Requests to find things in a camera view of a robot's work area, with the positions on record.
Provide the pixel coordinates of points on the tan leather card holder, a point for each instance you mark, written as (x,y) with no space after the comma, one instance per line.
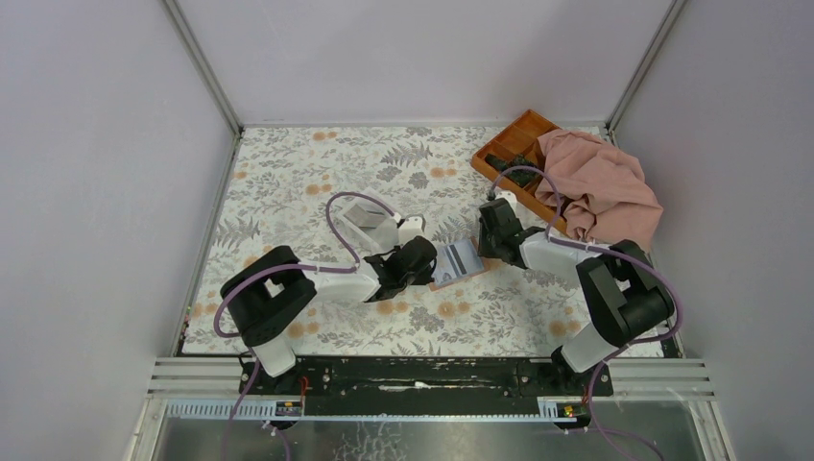
(461,273)

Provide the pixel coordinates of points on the dark green items in tray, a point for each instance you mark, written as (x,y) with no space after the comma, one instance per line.
(522,177)

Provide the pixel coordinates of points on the pink cloth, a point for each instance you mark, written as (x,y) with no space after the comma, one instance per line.
(603,190)

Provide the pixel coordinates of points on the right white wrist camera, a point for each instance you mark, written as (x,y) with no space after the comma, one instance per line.
(506,195)

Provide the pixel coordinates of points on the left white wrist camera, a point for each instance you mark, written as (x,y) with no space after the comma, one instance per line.
(408,228)

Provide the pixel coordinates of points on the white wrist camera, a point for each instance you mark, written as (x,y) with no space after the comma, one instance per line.
(408,228)
(506,195)

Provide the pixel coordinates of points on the white plastic card box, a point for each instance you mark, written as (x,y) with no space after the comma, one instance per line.
(375,241)

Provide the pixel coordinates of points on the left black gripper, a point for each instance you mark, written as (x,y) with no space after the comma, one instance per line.
(424,278)

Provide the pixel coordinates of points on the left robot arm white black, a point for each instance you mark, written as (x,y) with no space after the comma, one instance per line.
(265,298)

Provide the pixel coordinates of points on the orange wooden tray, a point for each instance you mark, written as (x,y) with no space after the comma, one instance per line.
(518,140)

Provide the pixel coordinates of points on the silver cards in box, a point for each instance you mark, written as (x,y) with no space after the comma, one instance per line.
(365,217)

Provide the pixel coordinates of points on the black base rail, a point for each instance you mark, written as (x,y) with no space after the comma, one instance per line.
(411,386)

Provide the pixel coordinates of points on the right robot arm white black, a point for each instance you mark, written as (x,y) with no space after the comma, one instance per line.
(624,296)

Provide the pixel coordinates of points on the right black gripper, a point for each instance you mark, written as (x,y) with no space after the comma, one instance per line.
(484,249)

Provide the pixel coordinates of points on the floral table mat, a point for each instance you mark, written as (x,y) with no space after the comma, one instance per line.
(287,188)

